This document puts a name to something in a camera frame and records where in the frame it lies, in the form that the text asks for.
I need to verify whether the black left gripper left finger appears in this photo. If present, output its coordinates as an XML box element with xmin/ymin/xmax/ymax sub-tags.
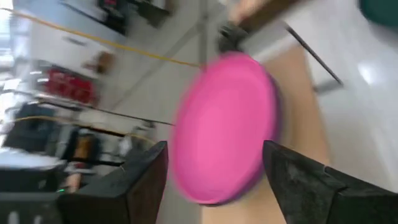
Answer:
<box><xmin>57</xmin><ymin>140</ymin><xmax>169</xmax><ymax>224</ymax></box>

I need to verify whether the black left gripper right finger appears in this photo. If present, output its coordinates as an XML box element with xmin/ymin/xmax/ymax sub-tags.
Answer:
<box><xmin>262</xmin><ymin>139</ymin><xmax>398</xmax><ymax>224</ymax></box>

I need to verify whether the pink plastic plate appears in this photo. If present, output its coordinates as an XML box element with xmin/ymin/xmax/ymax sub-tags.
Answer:
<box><xmin>169</xmin><ymin>50</ymin><xmax>283</xmax><ymax>207</ymax></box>

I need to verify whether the red background equipment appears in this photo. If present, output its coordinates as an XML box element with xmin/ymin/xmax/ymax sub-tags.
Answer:
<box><xmin>42</xmin><ymin>68</ymin><xmax>99</xmax><ymax>106</ymax></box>

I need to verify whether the green plastic plate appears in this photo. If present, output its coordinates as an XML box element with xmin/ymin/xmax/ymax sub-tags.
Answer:
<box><xmin>357</xmin><ymin>0</ymin><xmax>398</xmax><ymax>28</ymax></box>

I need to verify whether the yellow hanging cable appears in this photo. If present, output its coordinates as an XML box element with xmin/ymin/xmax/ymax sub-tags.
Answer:
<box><xmin>0</xmin><ymin>6</ymin><xmax>201</xmax><ymax>68</ymax></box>

